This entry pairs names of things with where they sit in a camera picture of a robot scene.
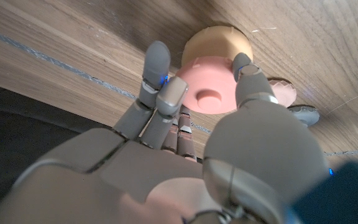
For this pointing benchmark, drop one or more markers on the grey tape outline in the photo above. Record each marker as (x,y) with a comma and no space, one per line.
(57,63)

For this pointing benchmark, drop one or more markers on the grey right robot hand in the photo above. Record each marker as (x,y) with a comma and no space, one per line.
(135,174)

